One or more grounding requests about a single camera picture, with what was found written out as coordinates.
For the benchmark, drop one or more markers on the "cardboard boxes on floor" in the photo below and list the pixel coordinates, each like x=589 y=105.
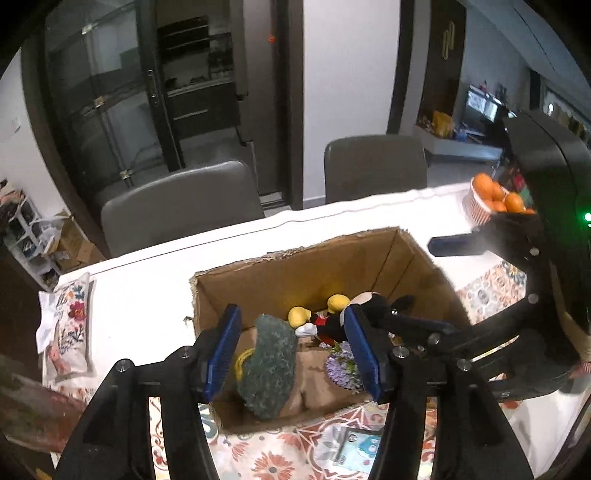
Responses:
x=74 y=244

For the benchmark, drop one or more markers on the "floral patterned table mat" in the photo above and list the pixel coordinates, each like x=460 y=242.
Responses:
x=277 y=457

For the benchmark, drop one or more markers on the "yellow band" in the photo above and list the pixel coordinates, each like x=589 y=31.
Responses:
x=240 y=364

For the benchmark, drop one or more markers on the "television screen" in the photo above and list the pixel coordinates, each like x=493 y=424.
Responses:
x=480 y=104

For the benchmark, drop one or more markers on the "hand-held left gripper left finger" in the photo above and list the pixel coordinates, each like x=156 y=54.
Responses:
x=224 y=355

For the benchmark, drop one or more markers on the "pile of oranges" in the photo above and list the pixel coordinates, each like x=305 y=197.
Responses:
x=485 y=184

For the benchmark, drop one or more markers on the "grey media console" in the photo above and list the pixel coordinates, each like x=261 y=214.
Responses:
x=452 y=147

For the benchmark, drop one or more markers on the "dark kitchen cabinet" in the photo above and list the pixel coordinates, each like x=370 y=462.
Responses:
x=203 y=92

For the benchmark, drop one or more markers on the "cardboard box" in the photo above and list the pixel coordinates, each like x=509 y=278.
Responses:
x=300 y=281

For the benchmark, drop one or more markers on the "red floral cushion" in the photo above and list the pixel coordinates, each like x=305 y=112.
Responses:
x=512 y=180

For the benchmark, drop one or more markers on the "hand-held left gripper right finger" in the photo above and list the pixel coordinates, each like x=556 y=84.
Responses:
x=362 y=355

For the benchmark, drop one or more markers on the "grey dining chair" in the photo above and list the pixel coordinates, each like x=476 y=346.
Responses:
x=374 y=170
x=184 y=203

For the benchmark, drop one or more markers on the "black mouse plush toy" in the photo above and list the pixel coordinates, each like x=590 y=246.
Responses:
x=376 y=304

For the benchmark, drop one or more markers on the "yellow bag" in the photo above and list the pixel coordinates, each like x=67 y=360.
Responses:
x=443 y=124

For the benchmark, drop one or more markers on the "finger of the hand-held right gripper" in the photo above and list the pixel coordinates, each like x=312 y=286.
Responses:
x=415 y=325
x=455 y=245

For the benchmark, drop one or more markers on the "dark framed glass door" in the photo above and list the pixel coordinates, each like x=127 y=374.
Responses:
x=106 y=115

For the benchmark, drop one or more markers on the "floral tissue pack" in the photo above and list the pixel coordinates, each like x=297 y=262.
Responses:
x=69 y=323

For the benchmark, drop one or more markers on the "purple artificial flower bunch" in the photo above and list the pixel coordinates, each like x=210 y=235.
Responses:
x=341 y=374

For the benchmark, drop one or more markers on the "white shoe rack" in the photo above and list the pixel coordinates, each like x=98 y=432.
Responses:
x=27 y=240

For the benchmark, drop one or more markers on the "brown glass vase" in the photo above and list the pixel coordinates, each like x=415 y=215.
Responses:
x=32 y=406

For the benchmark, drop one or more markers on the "light blue packet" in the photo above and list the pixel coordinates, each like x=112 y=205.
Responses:
x=351 y=450

